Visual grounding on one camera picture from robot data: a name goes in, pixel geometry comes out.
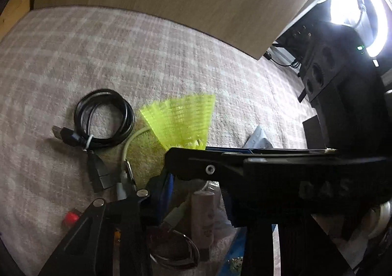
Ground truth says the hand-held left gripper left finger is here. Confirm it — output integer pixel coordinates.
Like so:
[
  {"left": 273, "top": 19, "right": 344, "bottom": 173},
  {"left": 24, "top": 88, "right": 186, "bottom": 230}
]
[{"left": 38, "top": 172, "right": 175, "bottom": 276}]

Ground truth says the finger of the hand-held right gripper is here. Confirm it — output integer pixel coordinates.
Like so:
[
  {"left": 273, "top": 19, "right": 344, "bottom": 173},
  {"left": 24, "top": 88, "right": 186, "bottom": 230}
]
[{"left": 165, "top": 146, "right": 246, "bottom": 184}]

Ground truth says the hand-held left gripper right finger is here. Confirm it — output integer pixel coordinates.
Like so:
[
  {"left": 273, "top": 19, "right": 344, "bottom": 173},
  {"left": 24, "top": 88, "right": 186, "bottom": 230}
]
[{"left": 222, "top": 189, "right": 356, "bottom": 276}]

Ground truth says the dark container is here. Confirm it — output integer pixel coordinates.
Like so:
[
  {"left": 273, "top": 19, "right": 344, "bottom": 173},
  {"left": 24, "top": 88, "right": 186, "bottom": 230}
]
[{"left": 302, "top": 115, "right": 328, "bottom": 150}]

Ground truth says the yellow-green plastic shuttlecock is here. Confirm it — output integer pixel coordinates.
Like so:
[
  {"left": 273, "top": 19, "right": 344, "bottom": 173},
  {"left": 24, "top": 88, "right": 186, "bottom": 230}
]
[{"left": 139, "top": 93, "right": 217, "bottom": 152}]

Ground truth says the grey-white printed packet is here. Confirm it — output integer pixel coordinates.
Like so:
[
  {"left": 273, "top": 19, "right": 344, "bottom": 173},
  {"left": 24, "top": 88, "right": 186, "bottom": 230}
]
[{"left": 244, "top": 125, "right": 274, "bottom": 150}]

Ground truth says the clear round container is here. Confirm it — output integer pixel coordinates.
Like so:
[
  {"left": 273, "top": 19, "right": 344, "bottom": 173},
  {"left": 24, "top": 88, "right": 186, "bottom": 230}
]
[{"left": 148, "top": 226, "right": 200, "bottom": 271}]

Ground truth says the clear plastic bag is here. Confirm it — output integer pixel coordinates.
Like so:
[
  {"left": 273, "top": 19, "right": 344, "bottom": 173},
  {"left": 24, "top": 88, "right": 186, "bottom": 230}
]
[{"left": 200, "top": 180, "right": 235, "bottom": 228}]

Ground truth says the beige tube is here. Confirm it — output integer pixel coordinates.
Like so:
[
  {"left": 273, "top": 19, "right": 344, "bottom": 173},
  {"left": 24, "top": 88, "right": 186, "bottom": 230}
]
[{"left": 190, "top": 190, "right": 216, "bottom": 262}]

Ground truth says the metal carabiner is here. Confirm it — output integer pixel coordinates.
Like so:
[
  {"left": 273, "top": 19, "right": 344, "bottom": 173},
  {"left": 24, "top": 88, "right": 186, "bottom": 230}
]
[{"left": 122, "top": 159, "right": 138, "bottom": 192}]

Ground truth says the blue cartoon packet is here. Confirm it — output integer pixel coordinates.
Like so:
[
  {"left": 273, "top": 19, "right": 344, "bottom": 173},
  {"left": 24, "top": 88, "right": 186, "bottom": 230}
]
[{"left": 219, "top": 225, "right": 249, "bottom": 276}]

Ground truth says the small red object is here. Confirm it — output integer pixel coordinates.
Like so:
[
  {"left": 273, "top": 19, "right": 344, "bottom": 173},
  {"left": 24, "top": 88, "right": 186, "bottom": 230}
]
[{"left": 62, "top": 210, "right": 83, "bottom": 228}]

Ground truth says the white tape roll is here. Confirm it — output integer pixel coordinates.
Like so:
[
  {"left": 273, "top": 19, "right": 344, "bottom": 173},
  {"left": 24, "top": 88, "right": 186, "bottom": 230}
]
[{"left": 366, "top": 201, "right": 392, "bottom": 241}]

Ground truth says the pink plaid blanket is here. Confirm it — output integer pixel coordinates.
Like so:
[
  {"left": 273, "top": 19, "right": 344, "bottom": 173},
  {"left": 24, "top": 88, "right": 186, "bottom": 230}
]
[{"left": 0, "top": 5, "right": 319, "bottom": 276}]

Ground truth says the pale charging cable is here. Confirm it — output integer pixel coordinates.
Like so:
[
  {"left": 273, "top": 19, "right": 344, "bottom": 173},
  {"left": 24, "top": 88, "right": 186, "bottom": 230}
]
[{"left": 116, "top": 127, "right": 191, "bottom": 229}]

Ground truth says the thin black cable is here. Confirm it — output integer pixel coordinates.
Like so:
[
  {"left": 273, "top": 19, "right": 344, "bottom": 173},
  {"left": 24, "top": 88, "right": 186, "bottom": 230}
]
[{"left": 263, "top": 49, "right": 304, "bottom": 70}]

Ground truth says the black USB cable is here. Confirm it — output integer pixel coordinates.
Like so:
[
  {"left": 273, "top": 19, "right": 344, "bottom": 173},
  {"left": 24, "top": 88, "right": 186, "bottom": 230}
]
[{"left": 51, "top": 89, "right": 135, "bottom": 194}]

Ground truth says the ring light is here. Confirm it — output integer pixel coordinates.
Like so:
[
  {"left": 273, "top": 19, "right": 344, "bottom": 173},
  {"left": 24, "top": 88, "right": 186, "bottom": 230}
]
[{"left": 329, "top": 0, "right": 392, "bottom": 59}]

